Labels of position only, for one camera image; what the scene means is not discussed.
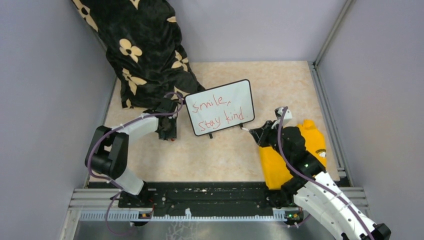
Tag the aluminium frame rail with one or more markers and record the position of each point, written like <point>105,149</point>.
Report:
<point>97,204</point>

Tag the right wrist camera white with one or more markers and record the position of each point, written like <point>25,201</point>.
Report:
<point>283,115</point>

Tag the yellow folded garment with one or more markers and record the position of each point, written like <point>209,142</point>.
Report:
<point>303,147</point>

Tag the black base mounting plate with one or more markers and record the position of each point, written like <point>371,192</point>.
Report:
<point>215,199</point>

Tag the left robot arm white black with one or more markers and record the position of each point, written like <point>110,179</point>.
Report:
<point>107,157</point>

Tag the black floral blanket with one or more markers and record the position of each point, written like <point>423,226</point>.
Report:
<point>144,47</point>

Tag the white whiteboard black frame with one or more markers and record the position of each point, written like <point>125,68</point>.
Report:
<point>220,107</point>

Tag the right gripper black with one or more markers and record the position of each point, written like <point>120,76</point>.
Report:
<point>261,134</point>

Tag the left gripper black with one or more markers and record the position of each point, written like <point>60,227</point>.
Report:
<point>172,134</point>

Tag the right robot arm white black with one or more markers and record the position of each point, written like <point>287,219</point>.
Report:
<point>312,188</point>

